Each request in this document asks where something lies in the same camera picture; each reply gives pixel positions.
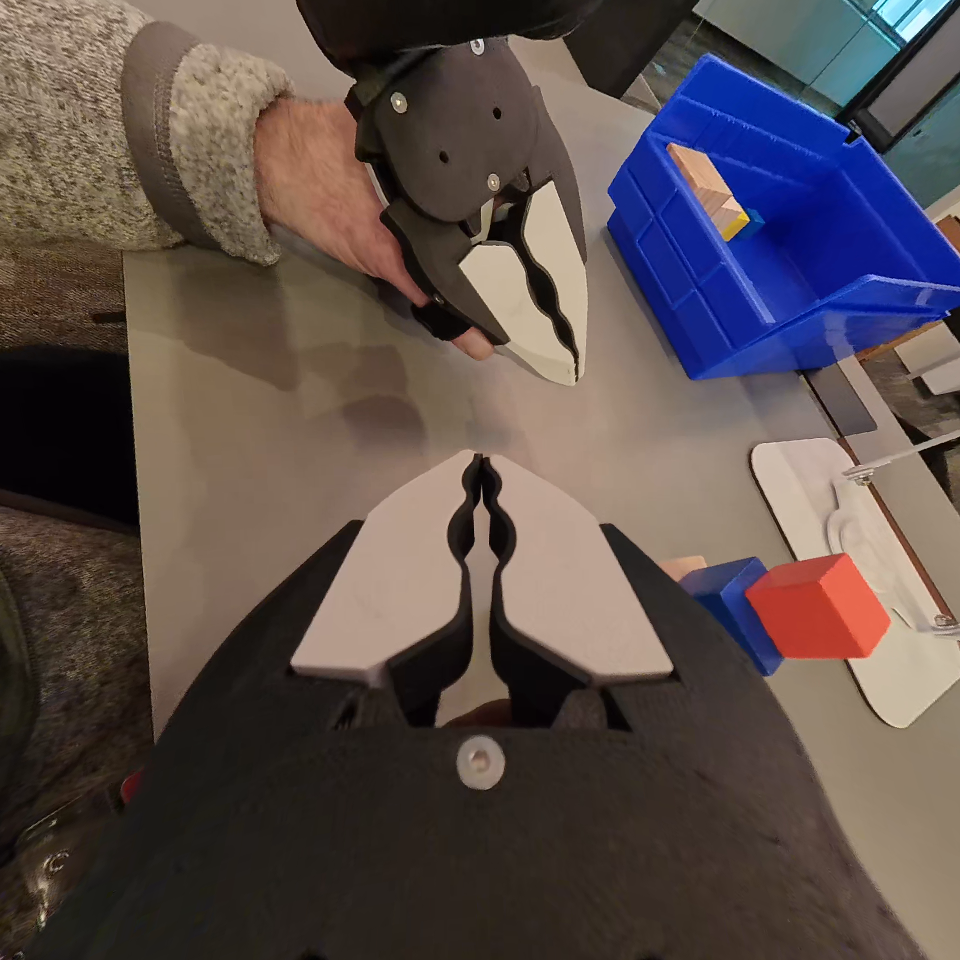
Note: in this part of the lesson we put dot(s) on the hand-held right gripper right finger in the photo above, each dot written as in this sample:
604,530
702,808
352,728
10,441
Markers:
577,600

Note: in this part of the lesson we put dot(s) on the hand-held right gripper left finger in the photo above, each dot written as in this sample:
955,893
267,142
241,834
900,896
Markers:
375,592

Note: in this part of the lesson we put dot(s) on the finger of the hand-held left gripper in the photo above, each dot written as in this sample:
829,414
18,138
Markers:
561,247
517,315

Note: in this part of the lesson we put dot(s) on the natural wooden cube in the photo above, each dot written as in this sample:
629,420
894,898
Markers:
686,568

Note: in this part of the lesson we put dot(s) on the blue wooden cube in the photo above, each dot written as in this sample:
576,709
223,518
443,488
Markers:
731,600

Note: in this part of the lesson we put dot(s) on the red wooden cube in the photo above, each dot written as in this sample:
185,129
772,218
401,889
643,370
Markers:
817,607

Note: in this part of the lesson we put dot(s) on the blue plastic bin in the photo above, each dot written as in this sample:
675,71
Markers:
825,300

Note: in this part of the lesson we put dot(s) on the person's left forearm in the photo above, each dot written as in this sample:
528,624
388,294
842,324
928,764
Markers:
97,120

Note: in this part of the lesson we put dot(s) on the person's left hand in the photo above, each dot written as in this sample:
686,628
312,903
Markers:
315,180

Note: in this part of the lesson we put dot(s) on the natural wooden block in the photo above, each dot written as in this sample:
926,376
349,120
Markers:
697,176

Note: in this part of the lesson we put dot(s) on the yellow-sided wooden block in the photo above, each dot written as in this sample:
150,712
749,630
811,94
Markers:
731,221

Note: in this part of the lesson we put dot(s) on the small blue wooden block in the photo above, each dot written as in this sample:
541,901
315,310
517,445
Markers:
753,223

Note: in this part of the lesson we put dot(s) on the clear plastic stand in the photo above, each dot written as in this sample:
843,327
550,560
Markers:
862,525

